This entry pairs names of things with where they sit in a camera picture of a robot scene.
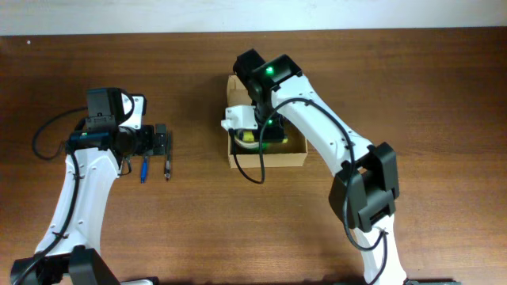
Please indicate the black pen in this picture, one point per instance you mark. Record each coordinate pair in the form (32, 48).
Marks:
(167, 167)

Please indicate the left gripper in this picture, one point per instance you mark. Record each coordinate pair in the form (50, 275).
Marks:
(161, 139)

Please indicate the blue ballpoint pen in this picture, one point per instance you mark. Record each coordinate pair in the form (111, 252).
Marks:
(144, 170)

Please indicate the brown cardboard box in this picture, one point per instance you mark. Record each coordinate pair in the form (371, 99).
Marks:
(290, 153)

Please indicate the beige masking tape roll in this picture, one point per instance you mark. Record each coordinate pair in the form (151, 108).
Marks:
(246, 140)

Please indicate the yellow highlighter marker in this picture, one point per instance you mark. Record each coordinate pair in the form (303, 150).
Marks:
(270, 136)

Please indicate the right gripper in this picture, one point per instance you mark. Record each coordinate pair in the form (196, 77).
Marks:
(273, 131)

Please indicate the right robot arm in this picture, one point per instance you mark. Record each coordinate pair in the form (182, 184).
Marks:
(365, 185)

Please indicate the green tape roll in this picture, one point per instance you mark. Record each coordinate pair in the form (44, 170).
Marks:
(265, 147)

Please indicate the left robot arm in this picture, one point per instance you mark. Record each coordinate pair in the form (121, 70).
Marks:
(98, 151)

